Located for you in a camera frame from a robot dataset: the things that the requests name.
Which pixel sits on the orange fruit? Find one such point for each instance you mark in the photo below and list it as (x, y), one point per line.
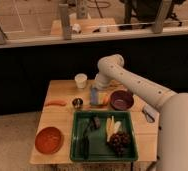
(105, 100)

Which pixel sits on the green plastic bin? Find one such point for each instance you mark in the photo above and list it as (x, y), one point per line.
(99, 150)

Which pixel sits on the blue plastic cup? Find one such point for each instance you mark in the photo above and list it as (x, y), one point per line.
(97, 98)

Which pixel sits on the black utensil in bin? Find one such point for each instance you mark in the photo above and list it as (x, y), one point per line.
(94, 124)

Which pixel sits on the white plastic cup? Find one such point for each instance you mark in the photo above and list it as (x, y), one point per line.
(81, 80)

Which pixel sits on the orange red bowl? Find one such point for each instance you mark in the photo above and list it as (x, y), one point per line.
(49, 140)

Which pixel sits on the dark grape bunch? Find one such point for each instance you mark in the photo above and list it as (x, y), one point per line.
(119, 142)

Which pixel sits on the yellow banana pieces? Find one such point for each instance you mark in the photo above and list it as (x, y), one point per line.
(112, 127)

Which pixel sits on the orange carrot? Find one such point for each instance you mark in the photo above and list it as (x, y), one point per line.
(56, 103)

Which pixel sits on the purple bowl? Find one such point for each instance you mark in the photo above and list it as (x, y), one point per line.
(121, 100)

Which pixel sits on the wooden background table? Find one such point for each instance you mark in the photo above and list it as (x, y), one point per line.
(87, 25)

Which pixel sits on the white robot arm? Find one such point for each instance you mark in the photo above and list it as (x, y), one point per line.
(172, 148)

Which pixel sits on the beige yellow gripper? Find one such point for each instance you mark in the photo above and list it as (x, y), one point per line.
(101, 84)

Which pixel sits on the small metal cup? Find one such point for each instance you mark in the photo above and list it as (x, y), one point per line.
(77, 103)

